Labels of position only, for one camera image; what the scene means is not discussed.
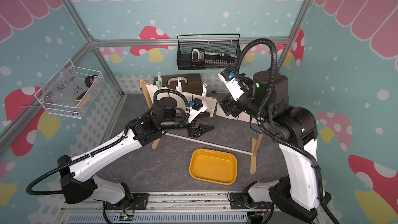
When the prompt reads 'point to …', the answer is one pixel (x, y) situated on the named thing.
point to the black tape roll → (89, 80)
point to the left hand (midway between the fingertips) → (210, 122)
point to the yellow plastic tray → (216, 166)
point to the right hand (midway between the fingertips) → (226, 89)
